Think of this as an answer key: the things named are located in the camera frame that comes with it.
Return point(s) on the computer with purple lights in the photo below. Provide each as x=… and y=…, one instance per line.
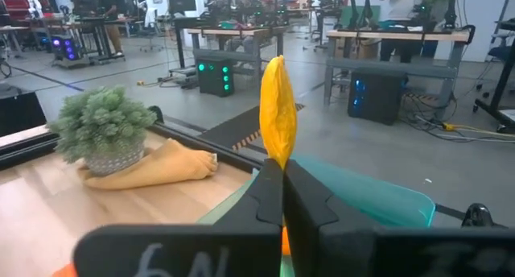
x=68, y=51

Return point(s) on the black monitor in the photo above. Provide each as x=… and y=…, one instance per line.
x=20, y=114

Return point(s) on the mustard yellow cloth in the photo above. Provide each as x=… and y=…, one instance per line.
x=169, y=168

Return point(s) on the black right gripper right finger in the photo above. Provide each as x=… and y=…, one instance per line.
x=310, y=220

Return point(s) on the smooth orange toy orange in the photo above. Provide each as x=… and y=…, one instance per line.
x=286, y=241

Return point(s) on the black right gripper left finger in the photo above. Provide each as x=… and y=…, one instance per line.
x=265, y=204

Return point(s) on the black glossy knob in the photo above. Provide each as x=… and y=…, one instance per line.
x=480, y=216

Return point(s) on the teal translucent plastic container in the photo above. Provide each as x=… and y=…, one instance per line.
x=370, y=196

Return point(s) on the small yellow-orange pepper toy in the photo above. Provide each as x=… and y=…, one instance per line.
x=277, y=116

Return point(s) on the wooden top workbench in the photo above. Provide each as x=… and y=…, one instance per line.
x=402, y=36
x=241, y=31

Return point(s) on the computer tower with green lights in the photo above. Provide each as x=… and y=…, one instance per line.
x=215, y=77

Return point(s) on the computer tower with blue lights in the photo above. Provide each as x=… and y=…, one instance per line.
x=378, y=97

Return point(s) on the black hazard-striped floor mat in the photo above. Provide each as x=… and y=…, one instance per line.
x=237, y=128

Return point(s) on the artificial green potted plant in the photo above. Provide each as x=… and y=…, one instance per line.
x=104, y=124

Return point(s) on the person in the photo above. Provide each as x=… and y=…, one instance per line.
x=402, y=11
x=112, y=31
x=246, y=1

